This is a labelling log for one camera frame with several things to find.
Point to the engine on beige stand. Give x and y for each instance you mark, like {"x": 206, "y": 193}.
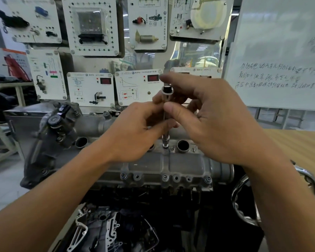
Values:
{"x": 0, "y": 144}

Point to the white panel brass filter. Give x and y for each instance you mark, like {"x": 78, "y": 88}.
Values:
{"x": 152, "y": 7}

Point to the white panel yellow disc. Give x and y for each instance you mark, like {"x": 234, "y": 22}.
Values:
{"x": 181, "y": 5}

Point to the white panel black lever sensor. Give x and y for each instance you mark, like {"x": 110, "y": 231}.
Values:
{"x": 84, "y": 86}

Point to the red hoist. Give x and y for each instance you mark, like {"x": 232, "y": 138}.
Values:
{"x": 15, "y": 68}

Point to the grey metal engine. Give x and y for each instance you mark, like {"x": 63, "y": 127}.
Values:
{"x": 186, "y": 165}

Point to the clear cased control module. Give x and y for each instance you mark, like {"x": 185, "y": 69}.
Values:
{"x": 90, "y": 20}

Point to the large whiteboard on stand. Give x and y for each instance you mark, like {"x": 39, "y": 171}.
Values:
{"x": 278, "y": 36}

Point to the silver socket extension bar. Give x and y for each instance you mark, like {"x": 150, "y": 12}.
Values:
{"x": 167, "y": 91}

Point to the white panel green red labels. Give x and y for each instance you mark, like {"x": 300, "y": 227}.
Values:
{"x": 57, "y": 86}

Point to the chrome handwheel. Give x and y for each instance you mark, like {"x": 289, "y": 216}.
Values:
{"x": 237, "y": 199}

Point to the person's left hand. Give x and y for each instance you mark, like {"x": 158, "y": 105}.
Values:
{"x": 131, "y": 136}

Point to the person's left forearm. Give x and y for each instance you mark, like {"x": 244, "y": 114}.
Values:
{"x": 42, "y": 207}

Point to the yellow blue disc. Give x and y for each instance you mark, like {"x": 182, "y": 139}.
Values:
{"x": 208, "y": 13}

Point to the white panel control module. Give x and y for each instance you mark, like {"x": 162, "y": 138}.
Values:
{"x": 68, "y": 36}

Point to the person's right hand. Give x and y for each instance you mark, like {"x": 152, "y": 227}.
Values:
{"x": 220, "y": 123}

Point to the white panel curve graph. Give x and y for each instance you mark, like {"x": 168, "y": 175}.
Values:
{"x": 141, "y": 91}

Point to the white panel throttle body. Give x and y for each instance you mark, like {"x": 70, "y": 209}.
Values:
{"x": 199, "y": 72}

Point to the black accelerator pedal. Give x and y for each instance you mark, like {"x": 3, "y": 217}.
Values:
{"x": 13, "y": 20}

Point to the white sensor training panel board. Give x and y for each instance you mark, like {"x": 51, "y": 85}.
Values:
{"x": 18, "y": 123}

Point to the black engine on trolley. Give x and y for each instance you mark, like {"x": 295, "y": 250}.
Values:
{"x": 2, "y": 102}

